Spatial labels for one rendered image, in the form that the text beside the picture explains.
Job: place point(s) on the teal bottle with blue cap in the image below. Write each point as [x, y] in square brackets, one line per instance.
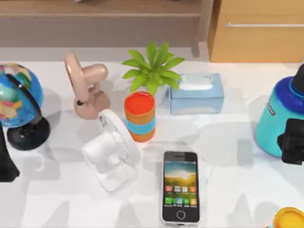
[273, 123]

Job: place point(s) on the yellow round lid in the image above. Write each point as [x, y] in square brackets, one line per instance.
[291, 219]

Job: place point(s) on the wooden cupboard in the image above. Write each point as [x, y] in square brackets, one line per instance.
[251, 47]

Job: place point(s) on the light blue tissue box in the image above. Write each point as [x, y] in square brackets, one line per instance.
[197, 97]

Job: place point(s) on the wooden drawer front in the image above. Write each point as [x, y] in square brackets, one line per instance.
[256, 42]

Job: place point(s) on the black smartphone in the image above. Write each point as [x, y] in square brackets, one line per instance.
[180, 185]

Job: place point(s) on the orange and blue cup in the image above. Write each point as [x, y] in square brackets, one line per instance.
[140, 118]

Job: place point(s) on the green potted plant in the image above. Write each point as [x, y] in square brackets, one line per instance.
[152, 69]

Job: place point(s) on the white desk fan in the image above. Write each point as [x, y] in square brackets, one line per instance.
[111, 145]

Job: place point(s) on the pink desk fan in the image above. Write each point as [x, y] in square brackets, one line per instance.
[91, 73]

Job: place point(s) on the wooden open shelf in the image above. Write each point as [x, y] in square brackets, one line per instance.
[99, 14]

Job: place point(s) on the blue world globe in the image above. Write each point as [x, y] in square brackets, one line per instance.
[21, 95]

